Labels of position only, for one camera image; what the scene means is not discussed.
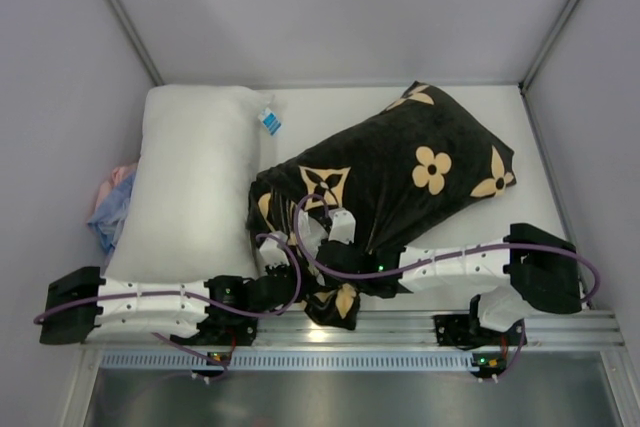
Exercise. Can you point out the blue white pillow tag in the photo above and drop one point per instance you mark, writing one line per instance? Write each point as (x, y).
(269, 121)

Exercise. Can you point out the black floral pillowcase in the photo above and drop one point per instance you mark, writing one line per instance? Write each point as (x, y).
(400, 173)

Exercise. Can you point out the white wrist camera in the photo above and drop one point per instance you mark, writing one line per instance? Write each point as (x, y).
(272, 250)
(343, 225)

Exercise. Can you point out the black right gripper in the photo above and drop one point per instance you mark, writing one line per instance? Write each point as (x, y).
(329, 248)

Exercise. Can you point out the white slotted cable duct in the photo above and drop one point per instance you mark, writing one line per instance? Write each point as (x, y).
(351, 361)

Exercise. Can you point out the aluminium frame post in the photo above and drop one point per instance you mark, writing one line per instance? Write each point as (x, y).
(134, 40)
(560, 22)

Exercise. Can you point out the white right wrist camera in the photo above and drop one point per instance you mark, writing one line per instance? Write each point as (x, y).
(343, 225)

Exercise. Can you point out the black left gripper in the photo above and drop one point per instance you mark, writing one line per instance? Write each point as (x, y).
(279, 271)

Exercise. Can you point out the right aluminium frame post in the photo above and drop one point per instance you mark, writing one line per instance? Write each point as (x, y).
(560, 22)

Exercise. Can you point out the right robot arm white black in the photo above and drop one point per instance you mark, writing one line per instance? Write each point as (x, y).
(528, 271)

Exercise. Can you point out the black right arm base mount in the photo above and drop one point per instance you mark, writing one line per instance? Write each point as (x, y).
(463, 333)

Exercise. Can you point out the bare white pillow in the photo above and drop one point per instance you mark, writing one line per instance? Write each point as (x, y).
(189, 201)

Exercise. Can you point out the pink and blue cloths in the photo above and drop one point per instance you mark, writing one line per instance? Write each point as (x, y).
(111, 207)

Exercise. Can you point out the left aluminium frame post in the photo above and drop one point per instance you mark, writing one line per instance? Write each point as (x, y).
(134, 40)

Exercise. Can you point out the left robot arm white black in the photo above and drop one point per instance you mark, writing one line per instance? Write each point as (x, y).
(86, 306)

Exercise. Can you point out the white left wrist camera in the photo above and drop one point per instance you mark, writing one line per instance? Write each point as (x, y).
(272, 250)

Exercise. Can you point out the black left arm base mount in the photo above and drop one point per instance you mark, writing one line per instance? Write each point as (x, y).
(240, 333)

